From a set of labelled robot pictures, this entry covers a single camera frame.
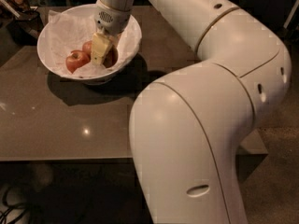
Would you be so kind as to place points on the white paper liner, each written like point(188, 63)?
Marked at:
point(68, 31)

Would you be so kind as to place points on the dark bag on table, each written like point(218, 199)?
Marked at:
point(22, 21)

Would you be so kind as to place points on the white bowl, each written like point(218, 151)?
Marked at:
point(53, 62)

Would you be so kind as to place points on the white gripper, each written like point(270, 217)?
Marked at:
point(112, 20)

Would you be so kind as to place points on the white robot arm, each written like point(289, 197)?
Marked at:
point(185, 127)

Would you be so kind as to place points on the red apple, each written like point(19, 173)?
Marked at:
point(111, 58)
point(76, 59)
point(87, 47)

